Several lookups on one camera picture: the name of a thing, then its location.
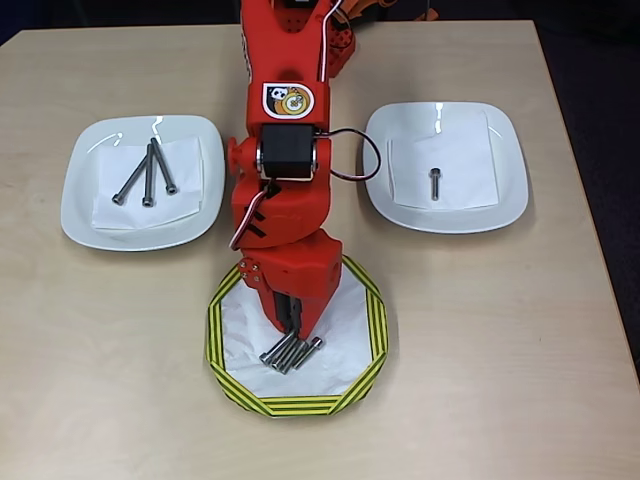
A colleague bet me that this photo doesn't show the white red servo cable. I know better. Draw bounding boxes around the white red servo cable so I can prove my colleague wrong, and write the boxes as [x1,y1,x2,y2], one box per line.
[228,180,279,251]

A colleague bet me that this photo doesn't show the orange table clamp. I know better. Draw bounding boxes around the orange table clamp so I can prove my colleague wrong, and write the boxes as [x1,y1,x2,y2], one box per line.
[344,0,440,24]

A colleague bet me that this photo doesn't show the white square plate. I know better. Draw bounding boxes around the white square plate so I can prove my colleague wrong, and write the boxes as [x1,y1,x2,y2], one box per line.
[362,101,530,235]
[59,114,226,252]

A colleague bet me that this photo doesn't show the yellow black striped paper plate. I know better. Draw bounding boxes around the yellow black striped paper plate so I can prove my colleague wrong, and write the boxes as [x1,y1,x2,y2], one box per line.
[203,252,391,419]

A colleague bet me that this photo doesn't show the thin black red servo cable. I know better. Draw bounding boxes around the thin black red servo cable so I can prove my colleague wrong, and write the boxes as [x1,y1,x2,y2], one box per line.
[314,128,382,182]

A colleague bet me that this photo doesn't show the white paper napkin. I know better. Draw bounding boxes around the white paper napkin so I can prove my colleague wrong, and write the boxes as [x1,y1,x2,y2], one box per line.
[387,110,501,210]
[91,135,206,232]

